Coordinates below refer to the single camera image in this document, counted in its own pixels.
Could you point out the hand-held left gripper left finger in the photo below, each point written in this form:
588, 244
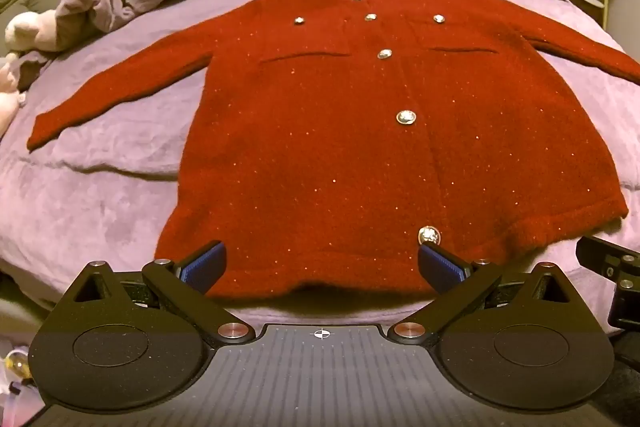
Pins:
206, 261

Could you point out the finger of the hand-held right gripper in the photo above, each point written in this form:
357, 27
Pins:
600, 254

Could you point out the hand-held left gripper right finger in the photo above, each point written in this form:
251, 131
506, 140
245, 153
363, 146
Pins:
439, 265

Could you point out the red knit cardigan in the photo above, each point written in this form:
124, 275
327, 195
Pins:
325, 147

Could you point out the pink and white plush toy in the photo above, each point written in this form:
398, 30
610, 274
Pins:
7, 102

